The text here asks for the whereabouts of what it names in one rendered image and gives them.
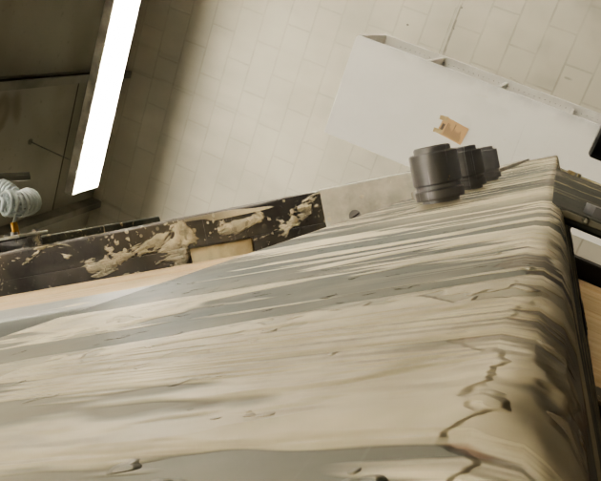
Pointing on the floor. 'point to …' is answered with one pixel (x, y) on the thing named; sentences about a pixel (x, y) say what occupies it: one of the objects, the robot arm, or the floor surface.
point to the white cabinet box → (458, 112)
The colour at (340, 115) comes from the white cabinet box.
